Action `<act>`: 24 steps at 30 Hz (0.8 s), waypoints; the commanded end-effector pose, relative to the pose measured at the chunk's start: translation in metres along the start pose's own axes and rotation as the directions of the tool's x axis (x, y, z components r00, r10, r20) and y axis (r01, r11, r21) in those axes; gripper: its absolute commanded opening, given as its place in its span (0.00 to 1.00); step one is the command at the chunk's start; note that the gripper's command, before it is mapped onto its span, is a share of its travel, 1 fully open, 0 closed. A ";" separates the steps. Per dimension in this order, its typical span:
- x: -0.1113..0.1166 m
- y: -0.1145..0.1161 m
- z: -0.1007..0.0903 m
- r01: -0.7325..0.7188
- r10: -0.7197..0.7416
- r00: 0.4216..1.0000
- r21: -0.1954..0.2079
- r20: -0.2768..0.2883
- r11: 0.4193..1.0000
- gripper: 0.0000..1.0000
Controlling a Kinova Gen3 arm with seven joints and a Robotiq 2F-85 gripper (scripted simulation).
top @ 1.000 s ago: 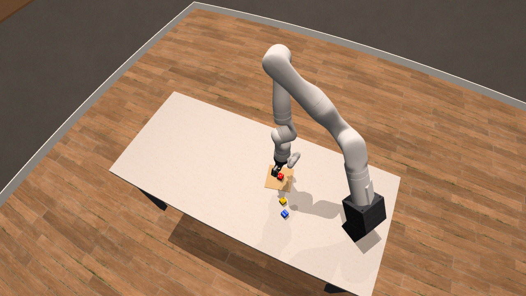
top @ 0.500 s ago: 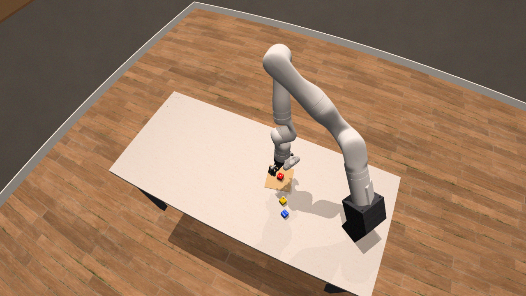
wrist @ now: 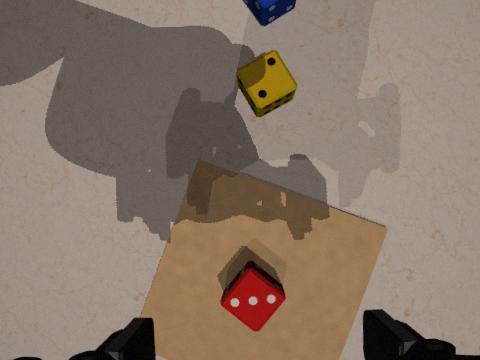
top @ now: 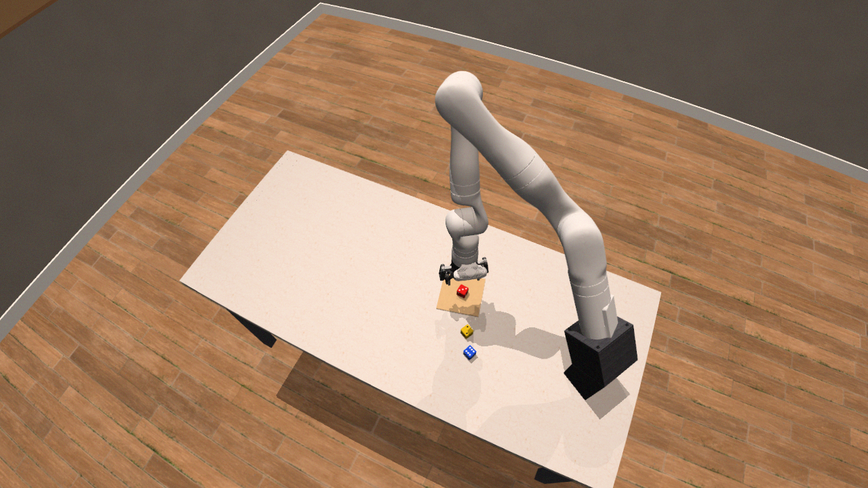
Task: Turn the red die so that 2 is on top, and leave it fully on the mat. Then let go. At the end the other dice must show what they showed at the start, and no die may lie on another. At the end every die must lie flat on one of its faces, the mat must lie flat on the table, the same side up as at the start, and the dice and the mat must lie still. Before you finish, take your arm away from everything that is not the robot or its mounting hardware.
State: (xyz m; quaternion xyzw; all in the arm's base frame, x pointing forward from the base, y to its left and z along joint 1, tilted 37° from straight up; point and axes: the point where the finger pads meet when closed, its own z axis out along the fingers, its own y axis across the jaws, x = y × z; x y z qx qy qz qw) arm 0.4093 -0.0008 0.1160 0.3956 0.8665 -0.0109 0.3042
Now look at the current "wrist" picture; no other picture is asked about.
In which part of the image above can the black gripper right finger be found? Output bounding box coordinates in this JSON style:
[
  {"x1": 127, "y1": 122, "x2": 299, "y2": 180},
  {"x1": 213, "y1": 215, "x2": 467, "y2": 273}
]
[{"x1": 363, "y1": 309, "x2": 480, "y2": 360}]

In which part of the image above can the blue die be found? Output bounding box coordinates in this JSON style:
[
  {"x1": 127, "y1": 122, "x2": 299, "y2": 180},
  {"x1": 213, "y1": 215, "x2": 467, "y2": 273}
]
[{"x1": 243, "y1": 0, "x2": 296, "y2": 26}]

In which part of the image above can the tan flat mat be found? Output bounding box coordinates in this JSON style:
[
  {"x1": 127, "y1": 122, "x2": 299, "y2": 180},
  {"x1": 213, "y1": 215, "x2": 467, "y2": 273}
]
[{"x1": 140, "y1": 159, "x2": 388, "y2": 360}]

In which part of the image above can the yellow die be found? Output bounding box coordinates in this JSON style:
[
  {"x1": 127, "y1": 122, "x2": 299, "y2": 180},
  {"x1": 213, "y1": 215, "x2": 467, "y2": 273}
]
[{"x1": 236, "y1": 50, "x2": 298, "y2": 118}]

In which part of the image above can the red die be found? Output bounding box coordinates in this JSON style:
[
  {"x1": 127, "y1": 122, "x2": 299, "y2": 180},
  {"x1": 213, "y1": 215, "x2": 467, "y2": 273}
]
[{"x1": 221, "y1": 261, "x2": 286, "y2": 332}]

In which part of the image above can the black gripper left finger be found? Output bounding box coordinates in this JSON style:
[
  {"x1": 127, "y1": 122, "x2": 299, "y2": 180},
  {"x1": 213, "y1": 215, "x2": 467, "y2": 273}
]
[{"x1": 69, "y1": 318, "x2": 156, "y2": 360}]

